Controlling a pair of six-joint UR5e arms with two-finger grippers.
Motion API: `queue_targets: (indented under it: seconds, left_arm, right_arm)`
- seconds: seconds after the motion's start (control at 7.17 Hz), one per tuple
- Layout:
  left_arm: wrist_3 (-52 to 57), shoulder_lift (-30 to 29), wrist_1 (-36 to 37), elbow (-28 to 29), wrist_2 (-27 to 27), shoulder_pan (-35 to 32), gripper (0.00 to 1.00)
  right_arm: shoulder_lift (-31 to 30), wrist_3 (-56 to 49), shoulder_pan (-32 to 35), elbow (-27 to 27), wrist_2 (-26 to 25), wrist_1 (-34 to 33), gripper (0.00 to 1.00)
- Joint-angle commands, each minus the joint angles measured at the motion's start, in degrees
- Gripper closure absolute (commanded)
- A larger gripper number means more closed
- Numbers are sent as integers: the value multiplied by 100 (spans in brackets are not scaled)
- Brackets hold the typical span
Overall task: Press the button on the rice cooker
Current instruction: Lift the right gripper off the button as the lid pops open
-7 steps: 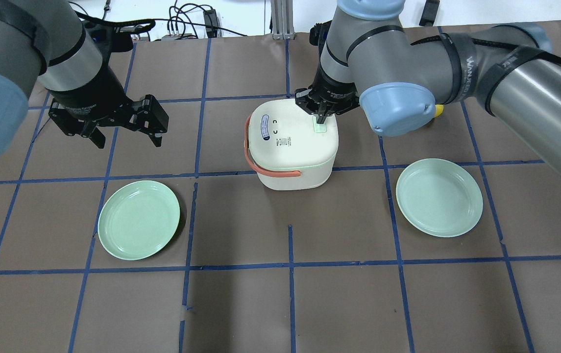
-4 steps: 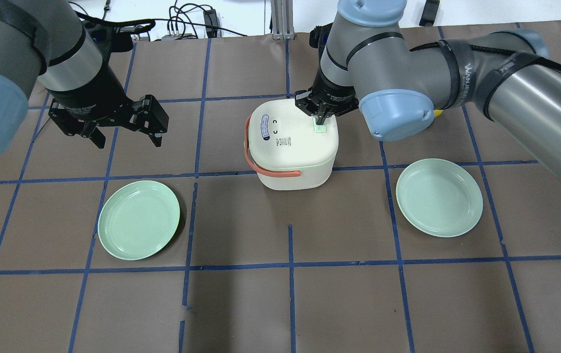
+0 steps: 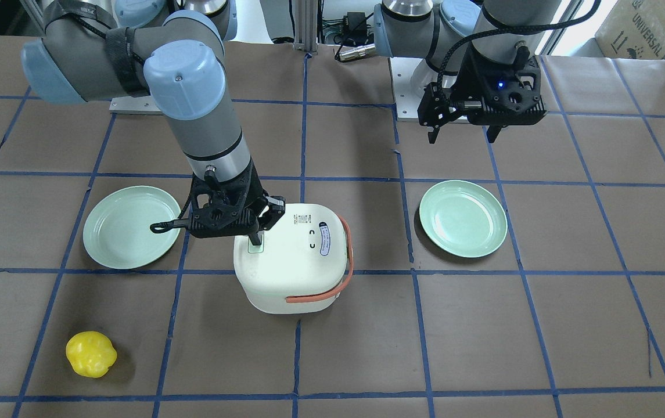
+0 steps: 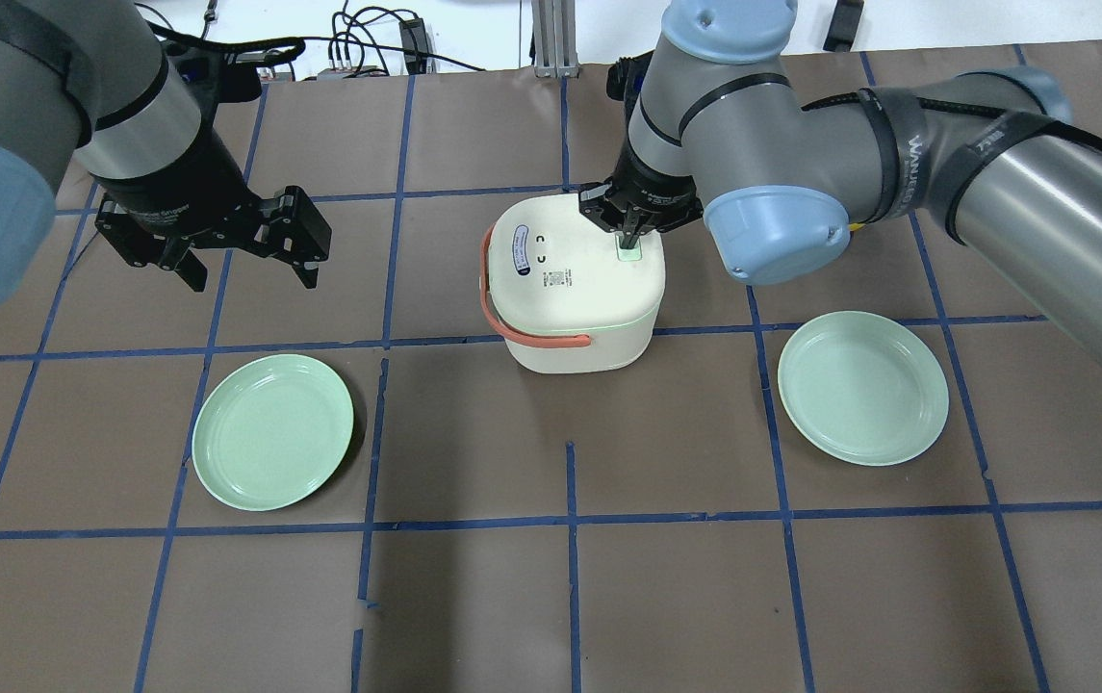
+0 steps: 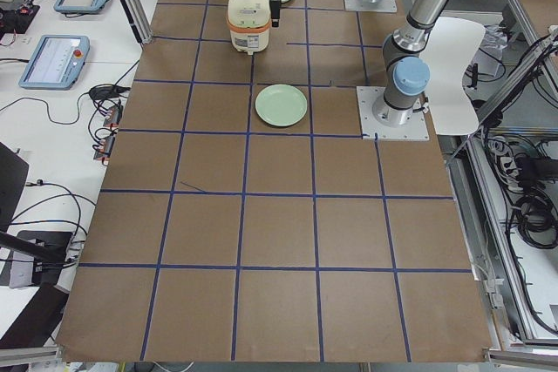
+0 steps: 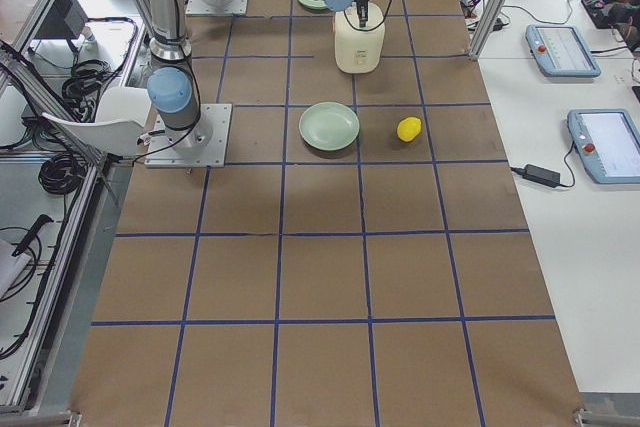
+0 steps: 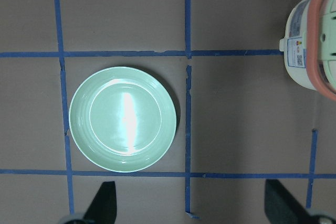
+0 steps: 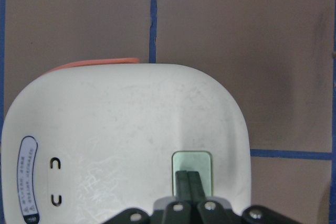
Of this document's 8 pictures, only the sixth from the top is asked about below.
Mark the black power brick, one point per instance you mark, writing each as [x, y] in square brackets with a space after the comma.
[541, 175]

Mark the teach pendant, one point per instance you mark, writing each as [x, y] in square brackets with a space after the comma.
[560, 51]
[607, 143]

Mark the aluminium frame post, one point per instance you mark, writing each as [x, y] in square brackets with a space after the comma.
[495, 2]

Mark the near teach pendant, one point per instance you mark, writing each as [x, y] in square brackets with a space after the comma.
[607, 143]

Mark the white chair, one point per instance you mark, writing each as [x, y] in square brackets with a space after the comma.
[121, 116]

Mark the white rice cooker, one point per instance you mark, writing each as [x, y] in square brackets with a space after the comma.
[357, 49]

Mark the far teach pendant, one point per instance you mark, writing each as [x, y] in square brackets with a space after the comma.
[560, 51]

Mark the yellow toy bell pepper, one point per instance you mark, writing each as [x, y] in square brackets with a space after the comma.
[408, 129]

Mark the green plate near arm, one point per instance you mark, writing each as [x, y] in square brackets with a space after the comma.
[329, 126]
[313, 5]

